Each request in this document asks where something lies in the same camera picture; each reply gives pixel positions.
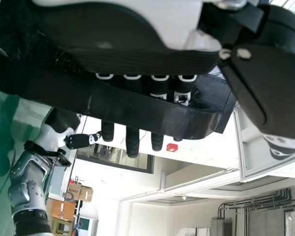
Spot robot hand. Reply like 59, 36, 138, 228
23, 108, 103, 168
30, 0, 295, 163

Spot brown cardboard box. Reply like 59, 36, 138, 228
67, 183, 82, 202
79, 186, 94, 204

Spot dark framed window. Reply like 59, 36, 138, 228
75, 143, 155, 175

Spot orange wooden crate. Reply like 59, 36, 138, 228
50, 199, 77, 222

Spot yellow wooden stool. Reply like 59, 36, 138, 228
51, 216, 75, 236

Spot grey metal cabinet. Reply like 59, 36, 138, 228
210, 216, 234, 236

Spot black ceiling pipes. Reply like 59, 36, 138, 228
217, 187, 295, 218

